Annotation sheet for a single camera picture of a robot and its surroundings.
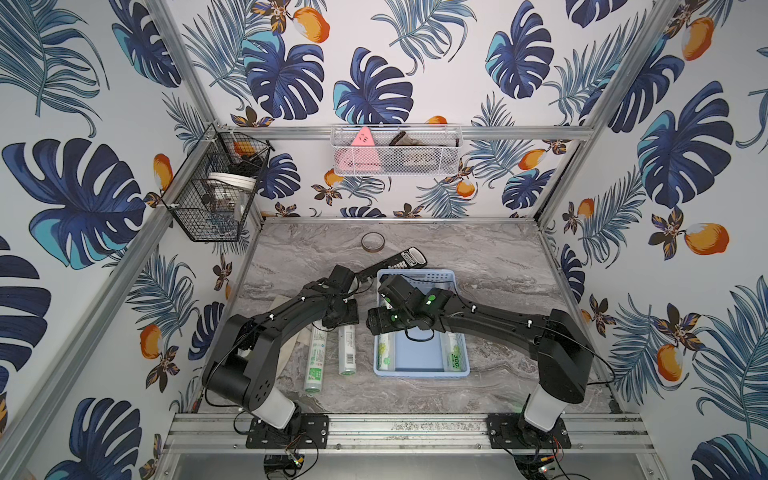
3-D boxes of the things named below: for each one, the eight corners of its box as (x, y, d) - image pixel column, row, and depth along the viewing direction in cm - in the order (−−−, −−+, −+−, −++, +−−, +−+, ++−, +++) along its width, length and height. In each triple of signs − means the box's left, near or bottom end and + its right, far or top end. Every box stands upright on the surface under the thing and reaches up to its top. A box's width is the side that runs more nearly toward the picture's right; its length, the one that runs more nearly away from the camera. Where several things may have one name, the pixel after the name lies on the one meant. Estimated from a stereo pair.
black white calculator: (358, 279, 106) (358, 276, 104) (354, 260, 111) (353, 257, 110) (427, 266, 110) (427, 262, 108) (419, 248, 115) (420, 244, 114)
